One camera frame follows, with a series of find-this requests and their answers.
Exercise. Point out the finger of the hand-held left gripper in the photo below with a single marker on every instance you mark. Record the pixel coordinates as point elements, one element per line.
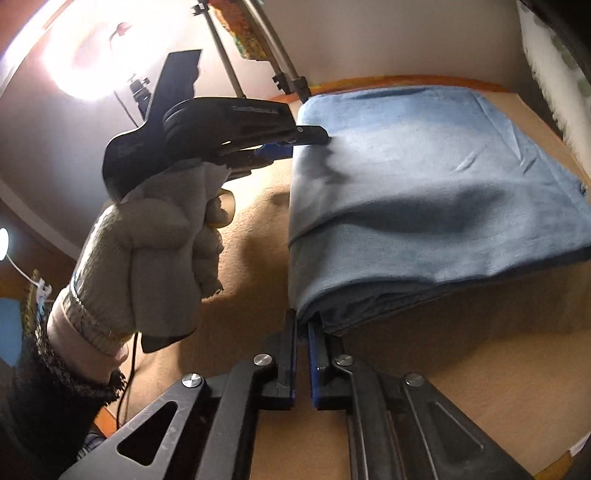
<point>274,151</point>
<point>314,134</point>

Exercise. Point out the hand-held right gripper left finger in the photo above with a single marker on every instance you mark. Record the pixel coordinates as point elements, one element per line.
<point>294,341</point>

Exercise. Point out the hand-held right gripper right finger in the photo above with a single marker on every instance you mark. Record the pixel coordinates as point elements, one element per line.
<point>315,360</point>

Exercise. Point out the blue denim pants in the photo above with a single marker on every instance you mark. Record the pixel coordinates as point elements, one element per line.
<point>415,184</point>

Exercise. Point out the person's left forearm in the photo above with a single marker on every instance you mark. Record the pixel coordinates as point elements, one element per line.
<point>46,406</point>

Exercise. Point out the person's left hand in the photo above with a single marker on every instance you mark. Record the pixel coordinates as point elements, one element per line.
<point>147,258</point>

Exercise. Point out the folded silver tripod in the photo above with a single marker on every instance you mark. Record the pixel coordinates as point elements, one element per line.
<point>286,69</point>

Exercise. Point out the colourful patterned board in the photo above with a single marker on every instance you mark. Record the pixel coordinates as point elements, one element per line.
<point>244,41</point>

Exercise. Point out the white clip-on desk lamp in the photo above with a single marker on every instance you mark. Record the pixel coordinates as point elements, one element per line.
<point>2,242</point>

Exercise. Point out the green white striped towel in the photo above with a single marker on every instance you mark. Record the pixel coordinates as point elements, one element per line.
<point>540,55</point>

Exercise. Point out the leopard print cushion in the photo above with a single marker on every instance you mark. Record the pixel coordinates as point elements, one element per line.
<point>30,309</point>

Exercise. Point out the light blue chair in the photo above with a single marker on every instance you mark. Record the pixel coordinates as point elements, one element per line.
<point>9,327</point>

